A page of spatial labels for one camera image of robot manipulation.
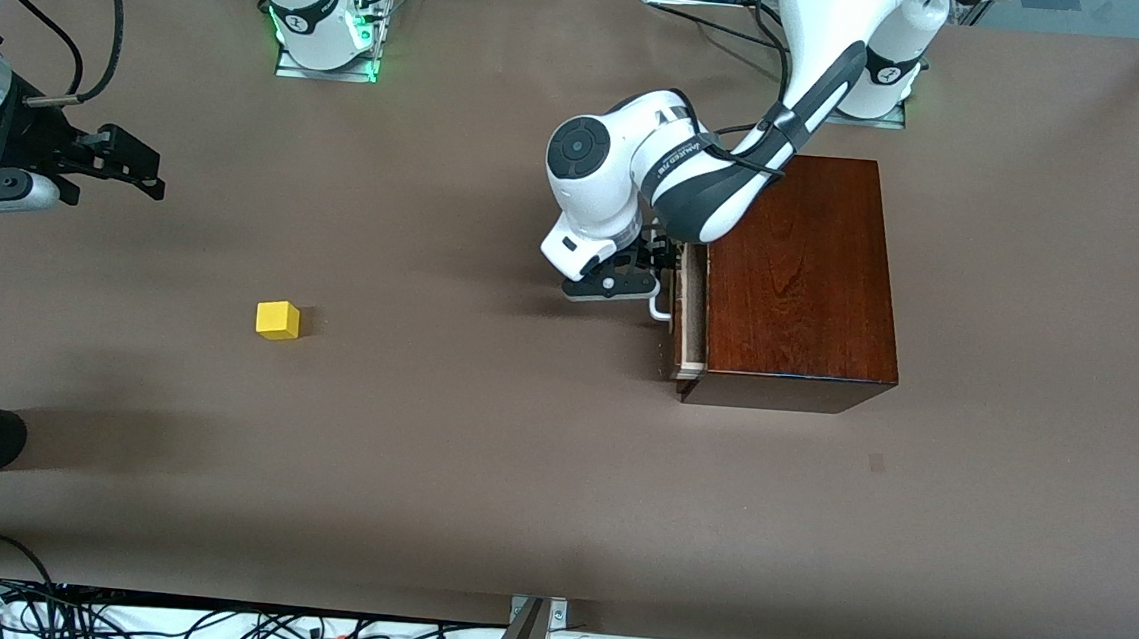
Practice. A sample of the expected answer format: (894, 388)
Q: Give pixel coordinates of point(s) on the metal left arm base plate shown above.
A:
(889, 119)

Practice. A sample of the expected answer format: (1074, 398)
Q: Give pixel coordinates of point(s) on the metal corner bracket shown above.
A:
(557, 611)

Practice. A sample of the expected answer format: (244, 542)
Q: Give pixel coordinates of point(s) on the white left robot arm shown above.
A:
(598, 191)

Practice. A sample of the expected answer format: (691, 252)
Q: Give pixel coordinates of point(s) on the dark brown wooden cabinet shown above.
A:
(803, 276)

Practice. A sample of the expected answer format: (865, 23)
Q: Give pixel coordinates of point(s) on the yellow wooden block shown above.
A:
(277, 320)

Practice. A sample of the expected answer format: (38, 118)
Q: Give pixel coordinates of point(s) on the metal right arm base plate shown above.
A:
(358, 44)

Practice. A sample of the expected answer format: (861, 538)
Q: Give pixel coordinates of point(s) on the small brown tape patch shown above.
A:
(877, 463)

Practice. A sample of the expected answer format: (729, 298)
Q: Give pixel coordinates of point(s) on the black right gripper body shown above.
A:
(32, 144)

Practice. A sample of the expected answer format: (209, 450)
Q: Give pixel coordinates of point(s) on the light wooden drawer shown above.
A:
(690, 318)

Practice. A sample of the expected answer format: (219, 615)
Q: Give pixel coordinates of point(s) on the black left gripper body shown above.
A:
(657, 249)

